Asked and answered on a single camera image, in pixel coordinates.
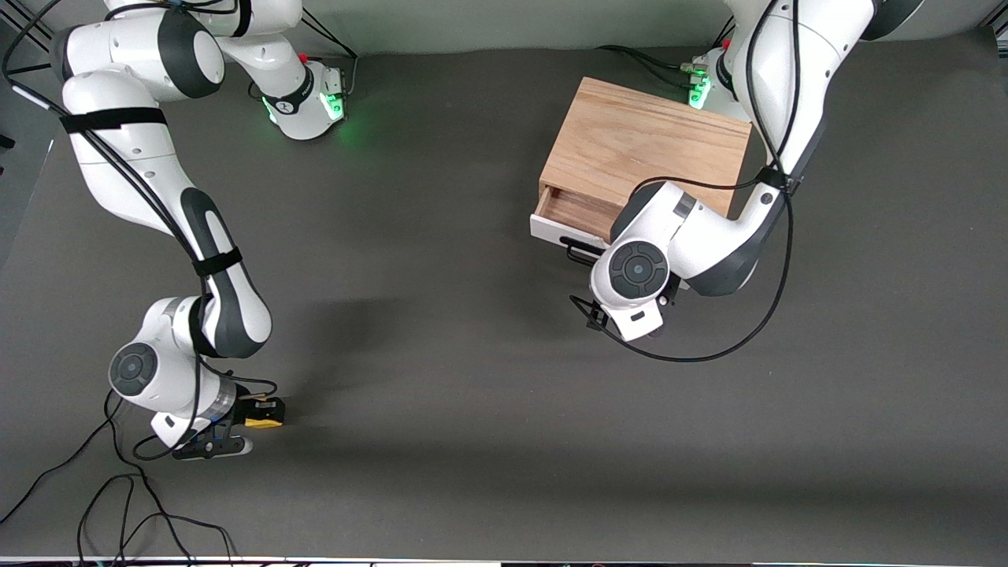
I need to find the white drawer with black handle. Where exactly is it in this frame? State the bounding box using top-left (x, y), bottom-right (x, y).
top-left (529, 185), bottom-right (631, 269)

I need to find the wooden drawer cabinet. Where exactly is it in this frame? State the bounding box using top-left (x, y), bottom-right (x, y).
top-left (539, 76), bottom-right (753, 241)

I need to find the loose black table cable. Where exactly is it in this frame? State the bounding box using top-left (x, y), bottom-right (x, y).
top-left (0, 392), bottom-right (237, 565)

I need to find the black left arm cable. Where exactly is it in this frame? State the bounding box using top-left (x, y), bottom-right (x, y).
top-left (569, 0), bottom-right (801, 363)

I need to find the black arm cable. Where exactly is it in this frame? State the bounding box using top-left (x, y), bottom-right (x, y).
top-left (569, 0), bottom-right (801, 363)
top-left (2, 0), bottom-right (278, 462)

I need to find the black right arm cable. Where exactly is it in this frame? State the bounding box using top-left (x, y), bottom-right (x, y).
top-left (2, 0), bottom-right (278, 462)

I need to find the black left base cable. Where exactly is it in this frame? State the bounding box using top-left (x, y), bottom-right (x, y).
top-left (597, 16), bottom-right (737, 89)

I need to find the black base cable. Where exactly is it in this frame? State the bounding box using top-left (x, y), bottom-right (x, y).
top-left (597, 16), bottom-right (737, 89)
top-left (299, 12), bottom-right (360, 100)

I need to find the black right base cable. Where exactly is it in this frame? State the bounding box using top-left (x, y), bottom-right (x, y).
top-left (299, 12), bottom-right (360, 100)

